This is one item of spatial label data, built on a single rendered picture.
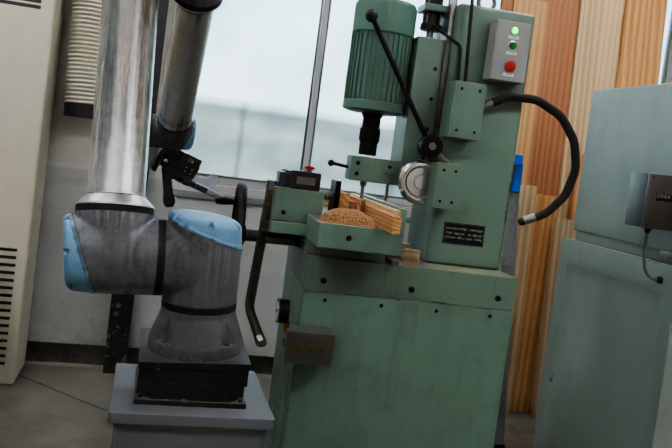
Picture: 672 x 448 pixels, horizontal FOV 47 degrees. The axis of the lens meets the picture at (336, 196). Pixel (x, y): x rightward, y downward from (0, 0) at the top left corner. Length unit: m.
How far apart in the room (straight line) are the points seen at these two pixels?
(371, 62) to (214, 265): 0.86
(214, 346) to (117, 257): 0.25
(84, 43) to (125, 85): 1.75
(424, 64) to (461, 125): 0.22
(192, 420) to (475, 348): 0.90
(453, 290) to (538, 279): 1.63
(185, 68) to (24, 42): 1.43
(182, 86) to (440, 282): 0.83
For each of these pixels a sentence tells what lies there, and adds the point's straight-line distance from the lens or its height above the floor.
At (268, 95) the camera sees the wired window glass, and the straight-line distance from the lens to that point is 3.57.
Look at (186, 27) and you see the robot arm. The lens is 1.76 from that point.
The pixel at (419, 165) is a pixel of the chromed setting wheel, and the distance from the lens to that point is 2.08.
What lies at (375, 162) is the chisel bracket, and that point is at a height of 1.06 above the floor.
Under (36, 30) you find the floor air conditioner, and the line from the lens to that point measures 3.21.
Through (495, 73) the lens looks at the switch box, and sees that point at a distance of 2.12.
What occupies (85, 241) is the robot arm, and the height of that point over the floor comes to 0.85.
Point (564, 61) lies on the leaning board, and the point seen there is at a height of 1.65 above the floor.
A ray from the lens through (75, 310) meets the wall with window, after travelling 3.55.
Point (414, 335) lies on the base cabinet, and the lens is 2.06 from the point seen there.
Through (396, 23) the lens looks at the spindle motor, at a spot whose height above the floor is 1.44.
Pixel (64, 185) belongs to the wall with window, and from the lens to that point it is 3.48.
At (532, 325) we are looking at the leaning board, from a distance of 3.69.
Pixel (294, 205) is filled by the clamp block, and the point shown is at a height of 0.92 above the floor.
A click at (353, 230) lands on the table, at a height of 0.89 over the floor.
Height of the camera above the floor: 1.06
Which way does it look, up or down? 3 degrees down
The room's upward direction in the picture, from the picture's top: 7 degrees clockwise
